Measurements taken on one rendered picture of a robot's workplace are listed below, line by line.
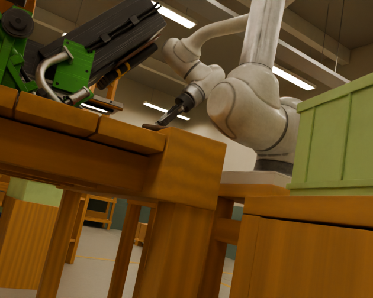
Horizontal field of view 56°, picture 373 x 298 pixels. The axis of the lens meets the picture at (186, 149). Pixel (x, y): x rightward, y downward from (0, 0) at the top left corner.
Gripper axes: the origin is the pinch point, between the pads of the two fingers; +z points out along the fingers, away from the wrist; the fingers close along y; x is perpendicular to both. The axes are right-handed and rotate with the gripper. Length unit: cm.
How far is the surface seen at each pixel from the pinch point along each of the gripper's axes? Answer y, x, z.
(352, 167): -94, -7, 18
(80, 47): 4.9, 40.4, -0.4
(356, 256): -98, -11, 29
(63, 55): -0.6, 40.4, 8.6
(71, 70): 2.1, 35.2, 8.9
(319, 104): -85, -2, 9
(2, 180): 321, 21, 50
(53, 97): -5.1, 30.7, 21.6
